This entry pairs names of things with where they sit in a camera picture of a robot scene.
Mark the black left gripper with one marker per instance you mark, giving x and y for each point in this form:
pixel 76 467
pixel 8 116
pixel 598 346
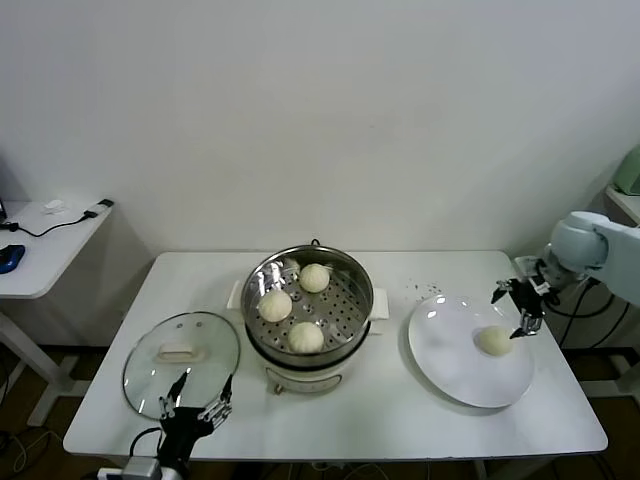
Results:
pixel 182 425

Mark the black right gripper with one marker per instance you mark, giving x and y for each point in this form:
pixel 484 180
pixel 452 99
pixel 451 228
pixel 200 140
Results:
pixel 530 297

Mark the white steamed baozi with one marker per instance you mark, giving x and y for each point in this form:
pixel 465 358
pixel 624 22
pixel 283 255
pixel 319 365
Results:
pixel 305 337
pixel 494 341
pixel 314 277
pixel 275 306

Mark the round glass pot lid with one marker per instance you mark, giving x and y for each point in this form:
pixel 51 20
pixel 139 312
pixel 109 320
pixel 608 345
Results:
pixel 150 375

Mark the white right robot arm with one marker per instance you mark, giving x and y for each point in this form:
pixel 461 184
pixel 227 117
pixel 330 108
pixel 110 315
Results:
pixel 595 250

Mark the stainless steel steamer basket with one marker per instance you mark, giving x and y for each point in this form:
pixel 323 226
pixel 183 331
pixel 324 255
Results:
pixel 340 300

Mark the large white plate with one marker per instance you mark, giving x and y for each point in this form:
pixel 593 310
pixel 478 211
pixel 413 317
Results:
pixel 450 350

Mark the cream electric cooking pot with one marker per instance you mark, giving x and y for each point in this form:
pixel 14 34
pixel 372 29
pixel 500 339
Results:
pixel 305 376

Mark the white desk with appliance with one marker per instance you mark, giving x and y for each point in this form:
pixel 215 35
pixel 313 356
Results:
pixel 625 202

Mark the pale green appliance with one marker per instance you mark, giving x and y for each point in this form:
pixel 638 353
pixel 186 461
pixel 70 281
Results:
pixel 630 172

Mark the white side table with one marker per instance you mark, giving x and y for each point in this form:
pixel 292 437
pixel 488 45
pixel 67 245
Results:
pixel 45 260

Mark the blue computer mouse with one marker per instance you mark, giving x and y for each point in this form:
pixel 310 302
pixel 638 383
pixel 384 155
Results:
pixel 11 257

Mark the crumpled white paper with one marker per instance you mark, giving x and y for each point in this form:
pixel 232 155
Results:
pixel 54 206

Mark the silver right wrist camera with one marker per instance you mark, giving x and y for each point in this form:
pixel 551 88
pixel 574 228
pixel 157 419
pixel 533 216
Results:
pixel 525 264

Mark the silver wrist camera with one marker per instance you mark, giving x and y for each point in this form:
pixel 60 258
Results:
pixel 141 470
pixel 525 264

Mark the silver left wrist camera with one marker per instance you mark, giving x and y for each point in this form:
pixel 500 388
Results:
pixel 141 470

